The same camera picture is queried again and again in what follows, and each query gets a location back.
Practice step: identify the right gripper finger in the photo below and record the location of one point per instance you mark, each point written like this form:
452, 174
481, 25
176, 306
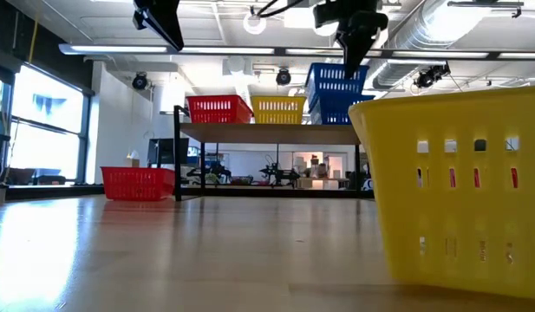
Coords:
358, 39

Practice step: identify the silver ventilation duct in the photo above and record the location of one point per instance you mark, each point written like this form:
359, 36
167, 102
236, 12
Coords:
423, 30

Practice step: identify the long ceiling light bar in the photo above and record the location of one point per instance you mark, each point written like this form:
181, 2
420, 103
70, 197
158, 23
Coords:
119, 49

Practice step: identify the yellow plastic basket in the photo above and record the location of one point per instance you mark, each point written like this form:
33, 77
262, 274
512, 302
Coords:
462, 212
278, 112

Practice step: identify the black background robot arm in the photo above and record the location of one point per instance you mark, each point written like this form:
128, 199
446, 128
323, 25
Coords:
278, 175

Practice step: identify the wooden shelf black frame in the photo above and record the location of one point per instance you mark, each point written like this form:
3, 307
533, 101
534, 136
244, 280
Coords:
271, 133

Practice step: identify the cardboard box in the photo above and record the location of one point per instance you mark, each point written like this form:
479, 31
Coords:
132, 162

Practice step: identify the black hanging camera device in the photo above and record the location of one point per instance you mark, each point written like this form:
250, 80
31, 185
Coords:
425, 79

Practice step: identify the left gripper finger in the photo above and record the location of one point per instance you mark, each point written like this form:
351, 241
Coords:
163, 17

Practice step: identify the black computer monitor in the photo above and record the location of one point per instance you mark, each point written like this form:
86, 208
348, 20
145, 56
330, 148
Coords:
167, 151

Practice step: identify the large window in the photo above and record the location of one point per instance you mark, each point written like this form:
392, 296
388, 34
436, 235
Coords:
46, 130

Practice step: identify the black ceiling spotlight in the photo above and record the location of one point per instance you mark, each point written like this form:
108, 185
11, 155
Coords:
139, 81
283, 77

